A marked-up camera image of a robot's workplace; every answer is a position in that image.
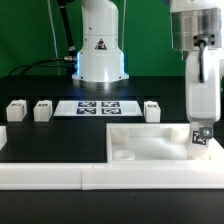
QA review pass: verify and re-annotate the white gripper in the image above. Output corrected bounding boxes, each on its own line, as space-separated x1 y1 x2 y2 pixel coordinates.
185 48 224 138

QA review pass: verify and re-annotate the white square table top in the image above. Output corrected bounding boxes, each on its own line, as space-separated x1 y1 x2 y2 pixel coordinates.
106 123 224 162

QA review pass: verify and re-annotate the white U-shaped obstacle fence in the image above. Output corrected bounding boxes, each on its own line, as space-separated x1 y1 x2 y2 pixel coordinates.
0 123 224 191

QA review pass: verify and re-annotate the white marker base plate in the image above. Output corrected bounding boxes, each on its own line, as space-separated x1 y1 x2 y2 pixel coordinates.
54 100 142 117

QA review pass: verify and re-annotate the white hanging cable right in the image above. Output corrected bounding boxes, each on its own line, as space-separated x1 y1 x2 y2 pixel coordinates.
121 0 128 51

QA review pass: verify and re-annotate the white hanging cable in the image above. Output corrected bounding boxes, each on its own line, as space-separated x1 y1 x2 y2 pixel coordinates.
121 0 128 51
46 0 62 76

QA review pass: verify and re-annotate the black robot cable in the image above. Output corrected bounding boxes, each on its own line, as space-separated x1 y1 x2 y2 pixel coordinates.
7 58 78 78

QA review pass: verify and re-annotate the white hanging cable left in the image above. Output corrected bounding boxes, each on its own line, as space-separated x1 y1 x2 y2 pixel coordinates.
46 0 62 76

